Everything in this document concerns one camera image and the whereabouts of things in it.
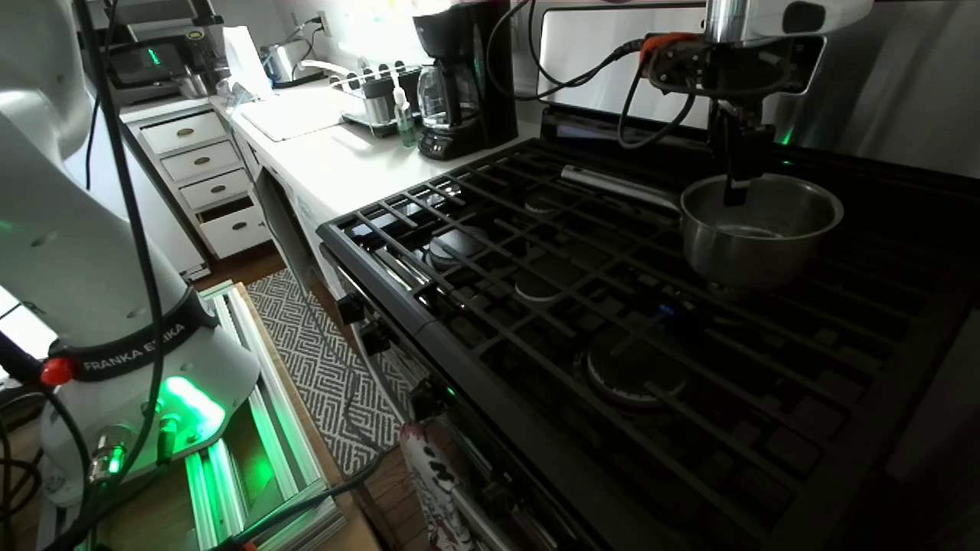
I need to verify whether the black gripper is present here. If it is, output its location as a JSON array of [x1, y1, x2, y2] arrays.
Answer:
[[710, 38, 823, 209]]

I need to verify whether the stainless steel saucepan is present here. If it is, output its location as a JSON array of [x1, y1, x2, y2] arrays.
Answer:
[[558, 161, 847, 297]]

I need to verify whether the black gas stove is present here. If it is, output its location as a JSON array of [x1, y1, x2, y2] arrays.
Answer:
[[315, 0, 980, 551]]

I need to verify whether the black stove burner cap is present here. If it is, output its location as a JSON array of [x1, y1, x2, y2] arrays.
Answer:
[[509, 273, 569, 308], [423, 222, 488, 269], [584, 334, 691, 409]]

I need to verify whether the black coffee maker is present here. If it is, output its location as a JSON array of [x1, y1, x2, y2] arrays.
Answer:
[[410, 0, 520, 161]]

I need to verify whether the green soap bottle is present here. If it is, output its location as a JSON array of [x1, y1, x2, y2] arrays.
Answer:
[[393, 62, 423, 145]]

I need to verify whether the white cutting board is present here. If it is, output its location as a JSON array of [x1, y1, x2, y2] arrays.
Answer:
[[235, 92, 353, 146]]

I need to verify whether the grey patterned rug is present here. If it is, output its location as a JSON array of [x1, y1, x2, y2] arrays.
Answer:
[[243, 269, 406, 479]]

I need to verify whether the silver kettle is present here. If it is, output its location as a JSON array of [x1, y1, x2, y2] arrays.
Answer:
[[256, 38, 315, 90]]

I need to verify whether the white drawer cabinet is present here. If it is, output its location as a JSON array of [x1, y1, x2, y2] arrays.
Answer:
[[131, 102, 272, 263]]

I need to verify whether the metal robot stand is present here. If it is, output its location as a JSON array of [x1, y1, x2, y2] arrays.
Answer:
[[178, 279, 353, 551]]

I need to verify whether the black electronics box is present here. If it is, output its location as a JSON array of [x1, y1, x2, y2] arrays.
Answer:
[[104, 16, 224, 105]]

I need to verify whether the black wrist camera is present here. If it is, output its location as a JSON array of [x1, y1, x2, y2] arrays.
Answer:
[[644, 39, 721, 97]]

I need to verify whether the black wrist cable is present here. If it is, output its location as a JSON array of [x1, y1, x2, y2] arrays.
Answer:
[[483, 0, 716, 154]]

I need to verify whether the orange cable clip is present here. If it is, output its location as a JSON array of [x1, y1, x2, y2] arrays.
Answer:
[[39, 351, 75, 392], [640, 30, 708, 58]]

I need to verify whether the black base cable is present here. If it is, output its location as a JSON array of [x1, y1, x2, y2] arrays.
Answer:
[[69, 0, 224, 551]]

